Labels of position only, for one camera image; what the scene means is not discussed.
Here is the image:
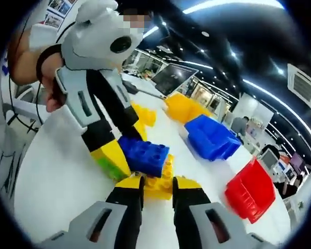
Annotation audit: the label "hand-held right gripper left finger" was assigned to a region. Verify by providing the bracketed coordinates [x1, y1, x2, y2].
[38, 176, 146, 249]

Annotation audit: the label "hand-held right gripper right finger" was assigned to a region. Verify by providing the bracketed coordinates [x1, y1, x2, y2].
[172, 175, 273, 249]

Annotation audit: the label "yellow toy block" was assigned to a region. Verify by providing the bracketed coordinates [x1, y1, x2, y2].
[131, 102, 158, 128]
[142, 154, 176, 201]

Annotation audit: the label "blue toy block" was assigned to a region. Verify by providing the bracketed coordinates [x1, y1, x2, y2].
[118, 135, 170, 178]

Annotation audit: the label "red plastic bin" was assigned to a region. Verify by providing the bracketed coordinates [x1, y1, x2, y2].
[224, 156, 277, 225]

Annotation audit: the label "yellow plastic bin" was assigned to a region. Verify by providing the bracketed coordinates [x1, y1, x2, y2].
[164, 93, 211, 124]

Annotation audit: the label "blue plastic bin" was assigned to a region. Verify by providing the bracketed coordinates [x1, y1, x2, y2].
[183, 114, 243, 162]

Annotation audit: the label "person's left hand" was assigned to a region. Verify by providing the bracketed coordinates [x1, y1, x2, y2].
[40, 56, 68, 113]

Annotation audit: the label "black computer mouse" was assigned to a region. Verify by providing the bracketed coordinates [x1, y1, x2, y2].
[122, 80, 139, 94]

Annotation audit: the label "person's white shirt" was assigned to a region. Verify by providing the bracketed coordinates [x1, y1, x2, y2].
[30, 22, 59, 49]

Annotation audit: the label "open laptop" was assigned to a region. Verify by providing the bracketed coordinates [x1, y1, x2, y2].
[152, 62, 199, 96]

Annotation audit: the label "white office chair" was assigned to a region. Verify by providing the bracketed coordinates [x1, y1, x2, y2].
[260, 146, 281, 172]

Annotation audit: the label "long ceiling light strip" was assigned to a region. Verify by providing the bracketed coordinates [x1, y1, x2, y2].
[182, 0, 286, 14]

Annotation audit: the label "curved ceiling light strip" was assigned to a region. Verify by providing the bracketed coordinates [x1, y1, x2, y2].
[242, 78, 311, 147]

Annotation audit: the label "ceiling air conditioner vent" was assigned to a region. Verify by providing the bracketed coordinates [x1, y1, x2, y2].
[287, 63, 311, 110]

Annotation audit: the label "thin grey cable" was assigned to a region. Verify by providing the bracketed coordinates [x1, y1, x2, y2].
[136, 89, 168, 100]

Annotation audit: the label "black cable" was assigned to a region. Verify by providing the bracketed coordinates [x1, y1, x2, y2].
[8, 22, 76, 133]

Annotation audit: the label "wall poster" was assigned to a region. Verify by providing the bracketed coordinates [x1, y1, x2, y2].
[48, 0, 74, 14]
[45, 13, 64, 28]

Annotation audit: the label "black wrist strap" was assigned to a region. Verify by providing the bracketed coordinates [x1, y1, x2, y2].
[36, 44, 63, 85]

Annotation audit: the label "purple wall screen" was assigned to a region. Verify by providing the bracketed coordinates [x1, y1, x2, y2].
[289, 152, 306, 170]

